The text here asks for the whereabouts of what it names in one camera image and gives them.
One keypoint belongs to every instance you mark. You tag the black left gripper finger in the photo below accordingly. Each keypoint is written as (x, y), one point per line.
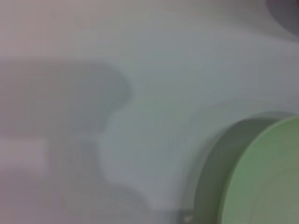
(185, 218)

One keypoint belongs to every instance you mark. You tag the green plastic plate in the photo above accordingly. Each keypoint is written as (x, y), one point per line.
(268, 177)

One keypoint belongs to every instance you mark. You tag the purple plastic plate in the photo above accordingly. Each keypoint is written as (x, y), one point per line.
(287, 16)

